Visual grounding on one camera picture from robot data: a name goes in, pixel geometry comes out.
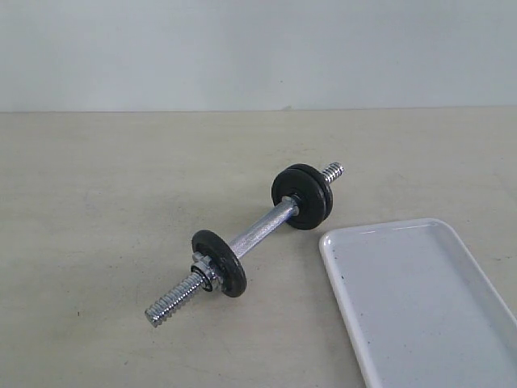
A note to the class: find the black weight plate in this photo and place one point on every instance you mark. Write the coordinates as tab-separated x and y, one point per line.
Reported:
313	195

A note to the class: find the white rectangular tray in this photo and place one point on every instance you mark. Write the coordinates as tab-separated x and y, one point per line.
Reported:
418	309

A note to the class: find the chrome dumbbell bar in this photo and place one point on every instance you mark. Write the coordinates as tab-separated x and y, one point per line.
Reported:
184	291

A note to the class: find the black plate far end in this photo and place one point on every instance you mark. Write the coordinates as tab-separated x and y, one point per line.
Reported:
281	188

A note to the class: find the chrome star lock nut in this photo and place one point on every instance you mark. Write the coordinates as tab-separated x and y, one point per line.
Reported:
206	268

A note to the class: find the black plate end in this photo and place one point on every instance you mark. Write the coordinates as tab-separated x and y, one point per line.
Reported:
281	188
209	244

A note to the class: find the black plate near end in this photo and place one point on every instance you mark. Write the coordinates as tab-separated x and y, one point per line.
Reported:
209	244

